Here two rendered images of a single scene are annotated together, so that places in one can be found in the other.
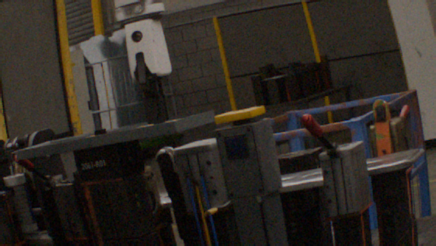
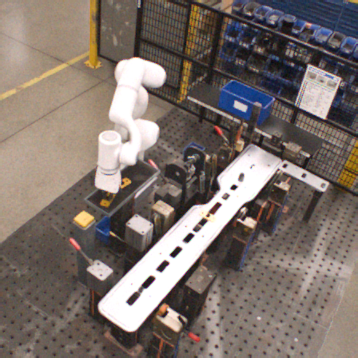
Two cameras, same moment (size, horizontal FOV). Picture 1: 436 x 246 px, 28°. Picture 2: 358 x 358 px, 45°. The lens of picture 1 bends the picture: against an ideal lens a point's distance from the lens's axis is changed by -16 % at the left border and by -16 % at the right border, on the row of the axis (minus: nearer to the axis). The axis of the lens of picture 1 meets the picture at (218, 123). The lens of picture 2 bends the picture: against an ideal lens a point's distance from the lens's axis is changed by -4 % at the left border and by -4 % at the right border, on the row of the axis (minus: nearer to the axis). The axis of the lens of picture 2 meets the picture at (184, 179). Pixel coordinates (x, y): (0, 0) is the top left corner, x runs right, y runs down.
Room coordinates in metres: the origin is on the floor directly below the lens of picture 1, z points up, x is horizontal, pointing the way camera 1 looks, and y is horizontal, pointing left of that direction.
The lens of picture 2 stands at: (1.95, -1.21, 2.54)
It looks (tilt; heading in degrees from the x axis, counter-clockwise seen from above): 42 degrees down; 90
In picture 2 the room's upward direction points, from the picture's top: 11 degrees clockwise
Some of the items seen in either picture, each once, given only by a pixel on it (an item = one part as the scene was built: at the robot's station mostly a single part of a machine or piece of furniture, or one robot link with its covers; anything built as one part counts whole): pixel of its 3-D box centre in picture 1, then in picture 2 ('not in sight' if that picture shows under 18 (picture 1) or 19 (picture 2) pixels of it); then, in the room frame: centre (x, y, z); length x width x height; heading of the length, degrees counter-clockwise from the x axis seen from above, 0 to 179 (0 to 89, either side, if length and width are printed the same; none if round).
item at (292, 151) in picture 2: not in sight; (284, 169); (2.54, 0.86, 0.88); 0.08 x 0.08 x 0.36; 64
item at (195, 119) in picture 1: (103, 137); (123, 185); (1.70, 0.20, 1.16); 0.37 x 0.14 x 0.02; 64
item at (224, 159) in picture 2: not in sight; (220, 171); (2.16, 0.74, 0.88); 0.07 x 0.06 x 0.35; 154
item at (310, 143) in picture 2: not in sight; (253, 117); (2.32, 1.15, 1.01); 0.90 x 0.22 x 0.03; 154
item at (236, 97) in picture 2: not in sight; (245, 101); (2.25, 1.18, 1.09); 0.30 x 0.17 x 0.13; 154
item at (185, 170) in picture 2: (43, 243); (182, 192); (1.96, 0.43, 0.94); 0.18 x 0.13 x 0.49; 64
